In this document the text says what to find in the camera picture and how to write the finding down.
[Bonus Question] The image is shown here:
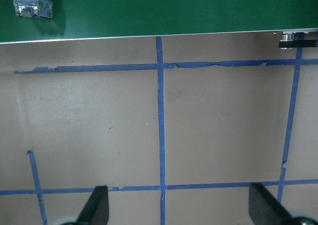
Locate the red emergency stop button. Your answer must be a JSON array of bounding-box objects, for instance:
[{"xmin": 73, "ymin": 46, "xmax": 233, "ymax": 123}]
[{"xmin": 13, "ymin": 0, "xmax": 52, "ymax": 19}]

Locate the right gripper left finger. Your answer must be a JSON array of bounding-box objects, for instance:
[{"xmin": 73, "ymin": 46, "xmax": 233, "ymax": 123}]
[{"xmin": 76, "ymin": 185, "xmax": 109, "ymax": 225}]

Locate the green conveyor belt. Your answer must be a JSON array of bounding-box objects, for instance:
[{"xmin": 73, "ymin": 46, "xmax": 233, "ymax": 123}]
[{"xmin": 0, "ymin": 0, "xmax": 318, "ymax": 43}]

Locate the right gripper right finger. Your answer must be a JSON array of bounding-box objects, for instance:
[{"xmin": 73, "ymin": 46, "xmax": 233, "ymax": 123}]
[{"xmin": 248, "ymin": 183, "xmax": 293, "ymax": 225}]

